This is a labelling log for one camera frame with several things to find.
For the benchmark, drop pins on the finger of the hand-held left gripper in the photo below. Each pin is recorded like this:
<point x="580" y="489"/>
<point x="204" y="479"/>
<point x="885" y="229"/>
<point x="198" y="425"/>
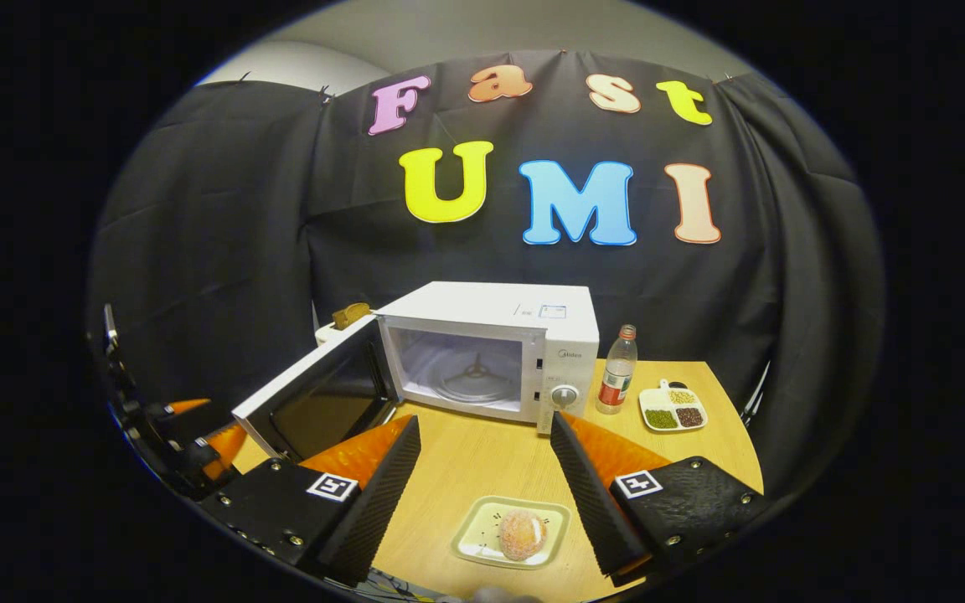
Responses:
<point x="185" y="407"/>
<point x="227" y="444"/>

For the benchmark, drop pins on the orange breaded food ball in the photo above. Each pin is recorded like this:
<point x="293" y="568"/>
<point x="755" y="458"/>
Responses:
<point x="523" y="536"/>

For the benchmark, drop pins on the white divided dish of beans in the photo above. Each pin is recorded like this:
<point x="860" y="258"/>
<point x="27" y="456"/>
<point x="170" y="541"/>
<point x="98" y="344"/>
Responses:
<point x="672" y="408"/>

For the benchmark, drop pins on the brown bread slice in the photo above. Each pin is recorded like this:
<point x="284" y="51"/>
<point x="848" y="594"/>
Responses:
<point x="353" y="315"/>

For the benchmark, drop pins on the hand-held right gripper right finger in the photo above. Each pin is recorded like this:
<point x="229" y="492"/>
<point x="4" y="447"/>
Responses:
<point x="591" y="502"/>

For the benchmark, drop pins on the white microwave oven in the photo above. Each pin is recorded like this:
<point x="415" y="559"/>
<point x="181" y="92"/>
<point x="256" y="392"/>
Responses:
<point x="491" y="318"/>

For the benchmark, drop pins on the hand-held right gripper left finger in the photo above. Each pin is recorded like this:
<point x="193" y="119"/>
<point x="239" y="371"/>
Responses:
<point x="378" y="502"/>

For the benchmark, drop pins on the clear bottle with red label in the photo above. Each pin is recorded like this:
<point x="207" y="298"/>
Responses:
<point x="616" y="377"/>

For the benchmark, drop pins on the pale green rectangular plate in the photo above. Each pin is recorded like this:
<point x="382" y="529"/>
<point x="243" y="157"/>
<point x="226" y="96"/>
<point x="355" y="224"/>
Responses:
<point x="478" y="536"/>

